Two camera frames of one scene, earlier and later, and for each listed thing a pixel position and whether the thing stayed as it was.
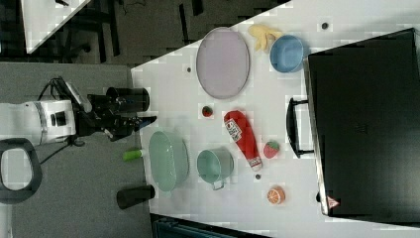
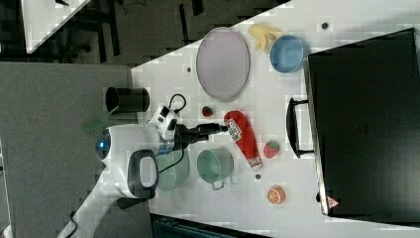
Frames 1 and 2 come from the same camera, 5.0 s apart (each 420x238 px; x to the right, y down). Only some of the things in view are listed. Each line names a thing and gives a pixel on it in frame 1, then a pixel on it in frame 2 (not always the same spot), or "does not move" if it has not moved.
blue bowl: [286, 54] does not move
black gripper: [118, 113] -> [183, 135]
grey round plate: [223, 61] does not move
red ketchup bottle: [243, 136] does not move
